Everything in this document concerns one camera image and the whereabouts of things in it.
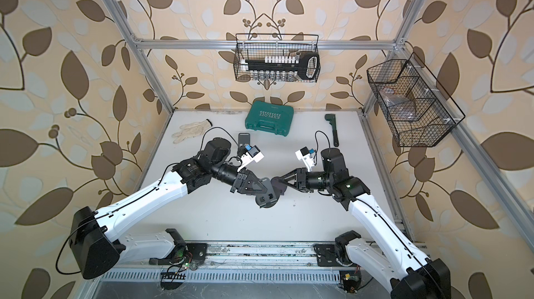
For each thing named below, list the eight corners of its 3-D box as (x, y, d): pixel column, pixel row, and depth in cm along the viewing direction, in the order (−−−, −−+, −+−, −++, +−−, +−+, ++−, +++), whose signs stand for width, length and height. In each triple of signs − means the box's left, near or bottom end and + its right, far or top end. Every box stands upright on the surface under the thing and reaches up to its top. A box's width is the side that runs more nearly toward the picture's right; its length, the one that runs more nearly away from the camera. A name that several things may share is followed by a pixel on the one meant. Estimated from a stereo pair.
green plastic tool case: (242, 128, 114) (241, 122, 110) (253, 104, 126) (253, 98, 122) (286, 137, 110) (287, 131, 106) (294, 112, 122) (294, 106, 118)
